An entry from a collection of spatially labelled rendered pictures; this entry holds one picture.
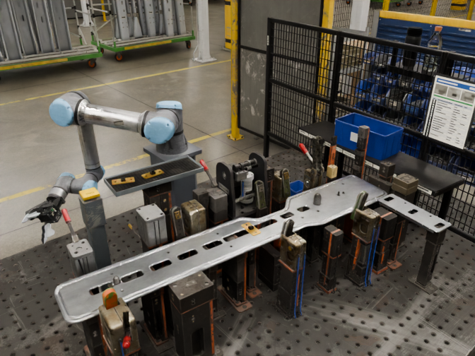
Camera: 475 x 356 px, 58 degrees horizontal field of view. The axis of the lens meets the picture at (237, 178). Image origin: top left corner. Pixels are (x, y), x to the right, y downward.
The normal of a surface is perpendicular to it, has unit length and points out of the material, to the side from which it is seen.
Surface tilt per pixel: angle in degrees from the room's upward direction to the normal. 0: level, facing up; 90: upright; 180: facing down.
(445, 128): 90
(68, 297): 0
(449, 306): 0
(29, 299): 0
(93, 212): 90
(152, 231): 90
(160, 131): 91
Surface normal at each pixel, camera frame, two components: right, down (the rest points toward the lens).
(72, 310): 0.00, -0.88
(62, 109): -0.25, 0.46
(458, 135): -0.83, 0.26
